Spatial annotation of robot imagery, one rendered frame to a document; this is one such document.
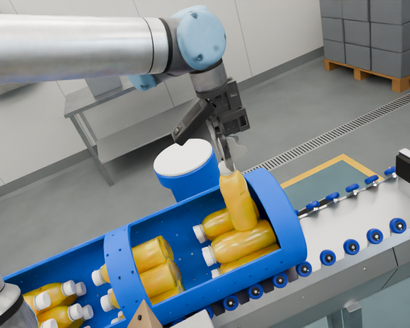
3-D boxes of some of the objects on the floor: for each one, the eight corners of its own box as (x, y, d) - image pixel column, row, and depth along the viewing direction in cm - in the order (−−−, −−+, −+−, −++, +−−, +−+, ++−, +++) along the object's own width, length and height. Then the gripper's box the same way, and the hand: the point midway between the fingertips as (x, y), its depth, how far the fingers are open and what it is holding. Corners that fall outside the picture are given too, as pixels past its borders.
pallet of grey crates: (463, 63, 340) (481, -72, 276) (399, 92, 330) (403, -40, 266) (375, 47, 440) (373, -55, 377) (324, 69, 430) (314, -31, 366)
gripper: (242, 84, 65) (263, 168, 76) (224, 70, 74) (245, 147, 86) (202, 99, 64) (229, 182, 75) (189, 84, 73) (215, 159, 85)
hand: (225, 163), depth 80 cm, fingers closed on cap, 4 cm apart
